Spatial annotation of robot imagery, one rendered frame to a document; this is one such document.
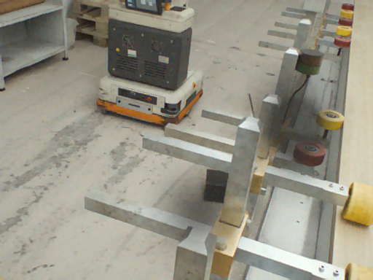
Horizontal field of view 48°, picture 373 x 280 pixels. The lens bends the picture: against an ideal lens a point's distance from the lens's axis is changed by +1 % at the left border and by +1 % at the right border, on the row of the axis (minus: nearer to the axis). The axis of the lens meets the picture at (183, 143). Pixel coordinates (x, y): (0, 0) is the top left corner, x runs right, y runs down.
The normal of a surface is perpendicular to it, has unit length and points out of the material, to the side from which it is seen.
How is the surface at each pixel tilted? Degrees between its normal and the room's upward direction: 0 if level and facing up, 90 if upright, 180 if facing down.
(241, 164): 90
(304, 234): 0
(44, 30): 90
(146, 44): 90
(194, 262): 90
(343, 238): 0
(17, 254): 0
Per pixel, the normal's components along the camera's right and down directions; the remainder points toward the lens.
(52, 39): -0.35, 0.44
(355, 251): 0.10, -0.86
